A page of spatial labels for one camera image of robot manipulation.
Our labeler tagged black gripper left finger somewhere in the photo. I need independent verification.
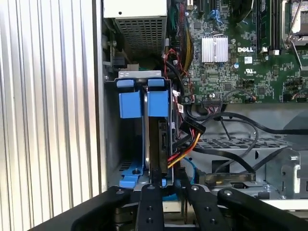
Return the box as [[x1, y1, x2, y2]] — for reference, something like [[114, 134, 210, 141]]
[[28, 168, 166, 231]]

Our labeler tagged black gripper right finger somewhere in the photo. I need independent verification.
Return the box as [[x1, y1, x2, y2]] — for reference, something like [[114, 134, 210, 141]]
[[179, 166, 308, 231]]

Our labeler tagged hard disk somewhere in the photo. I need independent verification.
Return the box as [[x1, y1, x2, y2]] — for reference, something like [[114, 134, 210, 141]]
[[143, 78, 174, 187]]

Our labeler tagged empty blue disk carrier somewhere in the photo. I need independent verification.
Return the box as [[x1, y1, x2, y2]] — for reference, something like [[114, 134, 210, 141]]
[[116, 79, 145, 189]]

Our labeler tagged grey metal disk bay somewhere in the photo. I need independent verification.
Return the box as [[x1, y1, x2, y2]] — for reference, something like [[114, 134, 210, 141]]
[[103, 70, 175, 192]]

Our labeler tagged black RAM slot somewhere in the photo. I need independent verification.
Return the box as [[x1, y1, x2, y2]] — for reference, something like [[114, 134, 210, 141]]
[[271, 0, 282, 56]]

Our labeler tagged grey open PC case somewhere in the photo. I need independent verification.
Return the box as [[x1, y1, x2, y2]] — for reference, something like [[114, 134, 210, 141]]
[[92, 0, 308, 217]]

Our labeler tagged grey metal drive cage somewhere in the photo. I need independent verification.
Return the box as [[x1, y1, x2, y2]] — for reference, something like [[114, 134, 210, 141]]
[[190, 103, 308, 200]]

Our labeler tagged green Dell motherboard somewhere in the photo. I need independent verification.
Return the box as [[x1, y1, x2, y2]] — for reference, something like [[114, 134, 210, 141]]
[[168, 0, 308, 104]]

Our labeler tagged silver chipset heatsink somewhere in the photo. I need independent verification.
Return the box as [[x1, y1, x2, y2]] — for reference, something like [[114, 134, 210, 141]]
[[201, 33, 229, 64]]

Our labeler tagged silver power supply unit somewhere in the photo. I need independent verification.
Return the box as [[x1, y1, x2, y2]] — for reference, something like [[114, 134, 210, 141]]
[[103, 0, 168, 56]]

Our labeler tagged locking lever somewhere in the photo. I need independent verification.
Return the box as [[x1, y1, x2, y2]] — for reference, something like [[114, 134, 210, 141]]
[[286, 33, 304, 72]]

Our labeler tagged green RAM stick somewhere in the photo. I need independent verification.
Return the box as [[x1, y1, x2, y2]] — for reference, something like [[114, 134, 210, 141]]
[[256, 0, 272, 54]]

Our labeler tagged CPU socket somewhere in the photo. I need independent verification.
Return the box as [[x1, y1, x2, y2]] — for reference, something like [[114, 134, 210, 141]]
[[280, 0, 308, 52]]

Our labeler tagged flat black disk data wire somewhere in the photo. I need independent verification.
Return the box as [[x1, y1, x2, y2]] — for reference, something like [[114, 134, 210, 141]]
[[192, 145, 257, 188]]

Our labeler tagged thin blue wire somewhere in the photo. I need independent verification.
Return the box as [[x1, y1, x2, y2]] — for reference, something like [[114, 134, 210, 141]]
[[184, 157, 202, 187]]

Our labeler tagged disk power wire black connector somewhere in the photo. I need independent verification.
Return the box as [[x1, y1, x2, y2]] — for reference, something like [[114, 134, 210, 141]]
[[166, 119, 207, 169]]

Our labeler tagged thin round black wire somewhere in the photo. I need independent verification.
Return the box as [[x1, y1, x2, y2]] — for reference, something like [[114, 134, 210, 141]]
[[211, 112, 260, 174]]

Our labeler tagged thick black case wire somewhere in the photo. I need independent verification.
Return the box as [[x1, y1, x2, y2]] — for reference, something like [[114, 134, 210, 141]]
[[185, 105, 308, 135]]

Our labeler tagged multicoloured power supply wire bundle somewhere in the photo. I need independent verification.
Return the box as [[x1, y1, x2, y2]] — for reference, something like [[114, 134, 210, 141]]
[[168, 0, 194, 77]]

